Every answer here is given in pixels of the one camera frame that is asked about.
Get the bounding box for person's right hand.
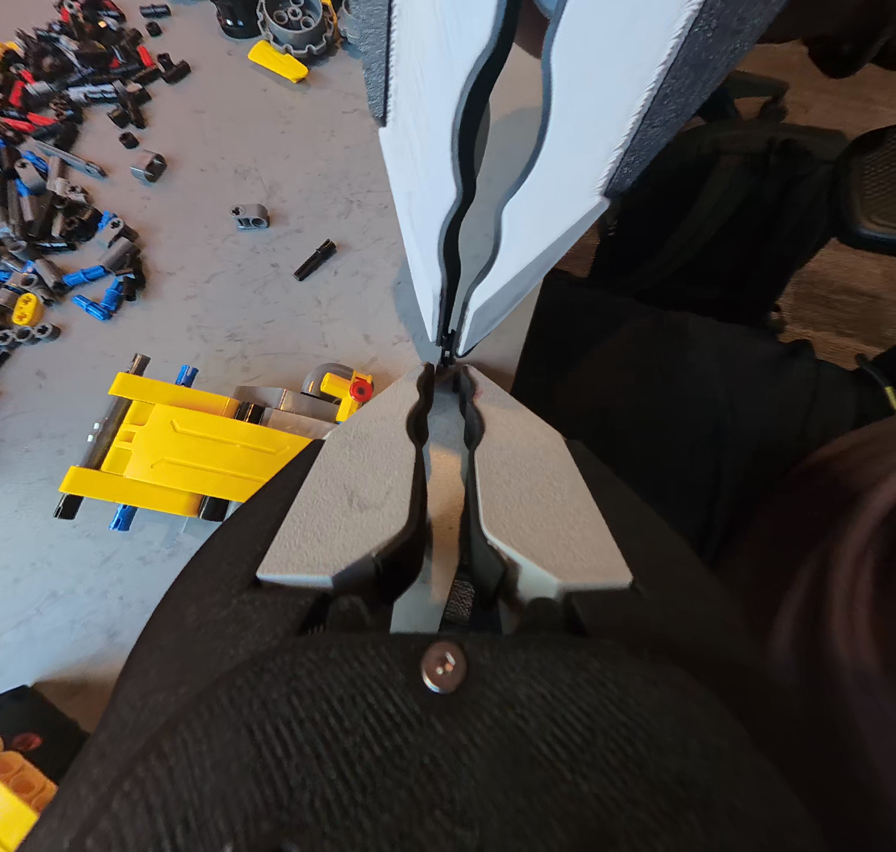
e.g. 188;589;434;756
517;5;551;63

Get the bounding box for black office chair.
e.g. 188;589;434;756
833;124;896;258

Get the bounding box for person's black trousers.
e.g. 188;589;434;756
511;271;876;566

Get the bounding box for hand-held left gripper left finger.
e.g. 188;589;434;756
255;364;431;608

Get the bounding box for black backpack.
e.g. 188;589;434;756
595;71;851;321

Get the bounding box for black yellow toy base assembly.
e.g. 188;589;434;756
0;684;92;852

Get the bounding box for single black pin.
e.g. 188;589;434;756
293;238;338;282

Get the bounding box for grey desk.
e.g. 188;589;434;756
0;0;554;699

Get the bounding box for heap of wheels and beams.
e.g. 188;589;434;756
153;0;365;62

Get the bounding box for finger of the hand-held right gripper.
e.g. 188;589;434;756
458;0;723;359
378;0;524;352

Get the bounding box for yellow curved panel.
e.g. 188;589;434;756
248;40;309;84

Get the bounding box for pile of small loose bricks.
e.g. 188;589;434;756
0;0;193;366

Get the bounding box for grey connector with black pins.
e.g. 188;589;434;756
435;330;466;380

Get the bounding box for yellow grey toy hood assembly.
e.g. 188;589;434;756
55;353;375;532

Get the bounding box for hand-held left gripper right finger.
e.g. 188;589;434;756
458;365;634;601

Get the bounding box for black pouch with yellow strap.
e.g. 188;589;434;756
857;351;896;412

